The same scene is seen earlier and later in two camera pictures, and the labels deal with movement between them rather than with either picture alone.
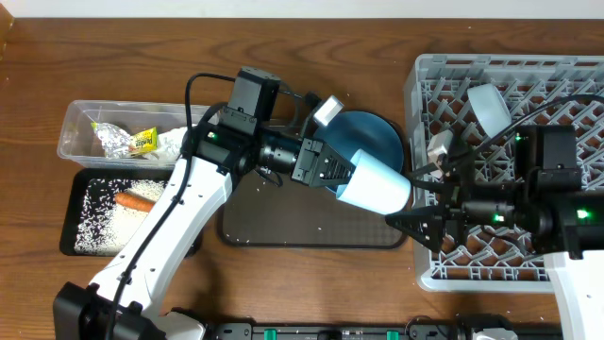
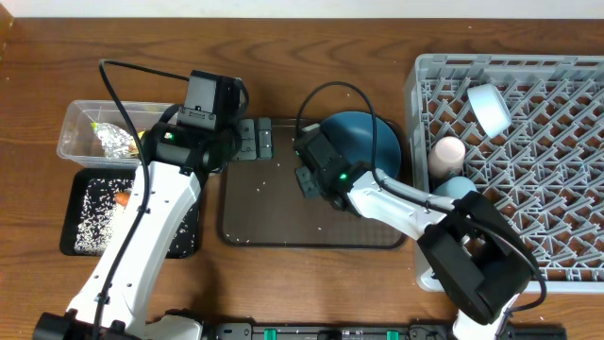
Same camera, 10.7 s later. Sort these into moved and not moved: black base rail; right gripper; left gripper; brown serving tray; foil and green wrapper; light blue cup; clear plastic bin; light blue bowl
Moved: light blue cup; left gripper; right gripper
Not moved: clear plastic bin; foil and green wrapper; black base rail; light blue bowl; brown serving tray
